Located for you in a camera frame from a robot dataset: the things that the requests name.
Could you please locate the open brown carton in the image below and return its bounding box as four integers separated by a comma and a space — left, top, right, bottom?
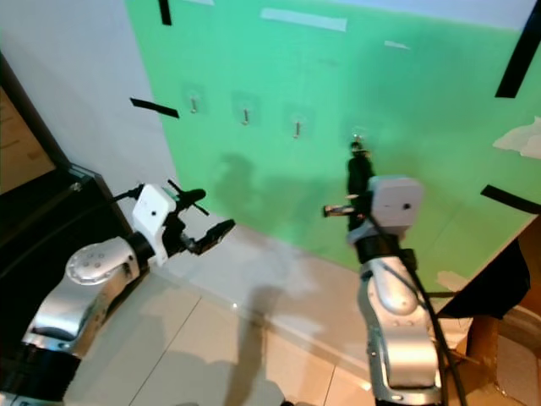
455, 311, 541, 406

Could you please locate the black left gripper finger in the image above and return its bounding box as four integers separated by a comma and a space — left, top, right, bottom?
193, 218, 238, 258
167, 179, 210, 215

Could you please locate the tall brown cardboard box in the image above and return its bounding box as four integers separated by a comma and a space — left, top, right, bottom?
0, 88, 57, 192

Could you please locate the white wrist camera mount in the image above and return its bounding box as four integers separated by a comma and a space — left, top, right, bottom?
130, 183, 179, 260
369, 174, 424, 231

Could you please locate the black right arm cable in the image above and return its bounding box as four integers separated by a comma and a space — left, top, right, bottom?
372, 216, 468, 406

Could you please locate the green wall sheet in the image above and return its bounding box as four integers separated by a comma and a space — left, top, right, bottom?
123, 0, 541, 294

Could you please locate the long white tape strip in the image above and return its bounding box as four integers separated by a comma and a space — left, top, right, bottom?
260, 8, 350, 33

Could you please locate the short black tape strip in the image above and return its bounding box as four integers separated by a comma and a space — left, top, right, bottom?
128, 97, 182, 120

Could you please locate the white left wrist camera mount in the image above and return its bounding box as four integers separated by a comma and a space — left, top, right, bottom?
130, 183, 179, 260

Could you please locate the long slanted black tape strip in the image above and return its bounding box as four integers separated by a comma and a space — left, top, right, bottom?
494, 26, 541, 100

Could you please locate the low black tape strip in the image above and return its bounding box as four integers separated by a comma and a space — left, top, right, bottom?
479, 184, 541, 216

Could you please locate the black cloth item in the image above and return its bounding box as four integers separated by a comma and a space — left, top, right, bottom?
438, 240, 535, 320

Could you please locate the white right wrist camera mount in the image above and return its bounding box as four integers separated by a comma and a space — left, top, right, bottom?
369, 174, 424, 231

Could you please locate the clear adhesive metal hook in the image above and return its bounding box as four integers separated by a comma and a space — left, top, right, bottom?
349, 125, 372, 146
285, 105, 314, 140
231, 91, 261, 129
180, 81, 208, 117

